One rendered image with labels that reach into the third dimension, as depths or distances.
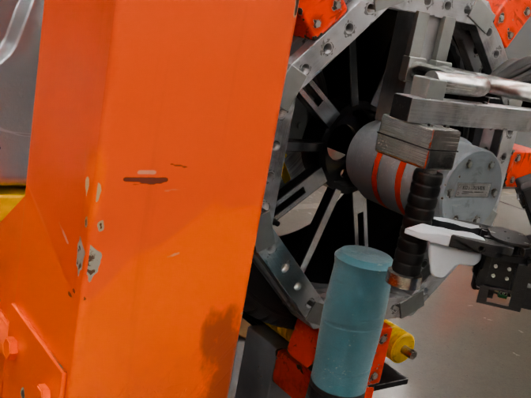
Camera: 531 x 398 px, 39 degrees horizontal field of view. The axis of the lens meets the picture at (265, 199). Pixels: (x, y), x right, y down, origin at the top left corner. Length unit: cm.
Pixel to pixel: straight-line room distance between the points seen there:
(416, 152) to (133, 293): 42
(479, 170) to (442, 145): 20
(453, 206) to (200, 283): 52
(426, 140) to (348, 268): 24
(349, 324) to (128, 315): 50
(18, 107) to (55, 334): 50
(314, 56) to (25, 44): 39
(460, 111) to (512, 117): 10
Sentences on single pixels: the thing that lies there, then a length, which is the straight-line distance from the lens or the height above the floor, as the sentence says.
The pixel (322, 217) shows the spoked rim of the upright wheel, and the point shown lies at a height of 73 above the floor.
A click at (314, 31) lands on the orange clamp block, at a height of 103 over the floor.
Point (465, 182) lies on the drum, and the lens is 108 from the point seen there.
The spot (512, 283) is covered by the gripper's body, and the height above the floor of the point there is 79.
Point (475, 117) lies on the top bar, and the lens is 98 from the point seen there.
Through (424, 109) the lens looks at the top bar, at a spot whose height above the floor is 97.
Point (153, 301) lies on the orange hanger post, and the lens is 63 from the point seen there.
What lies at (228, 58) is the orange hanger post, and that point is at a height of 101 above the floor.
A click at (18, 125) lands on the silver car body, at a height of 83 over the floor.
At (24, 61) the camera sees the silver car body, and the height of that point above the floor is 92.
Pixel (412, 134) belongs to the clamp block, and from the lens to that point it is 91.
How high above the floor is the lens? 105
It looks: 14 degrees down
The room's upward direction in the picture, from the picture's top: 10 degrees clockwise
